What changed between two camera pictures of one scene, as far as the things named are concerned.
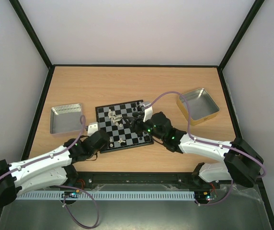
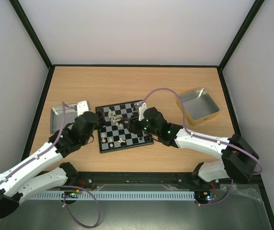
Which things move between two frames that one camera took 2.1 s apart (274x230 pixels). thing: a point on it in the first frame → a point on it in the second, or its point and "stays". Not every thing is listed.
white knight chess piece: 121,141 stays
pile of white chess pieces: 115,119 stays
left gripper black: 105,147 → 101,121
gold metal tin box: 202,107 stays
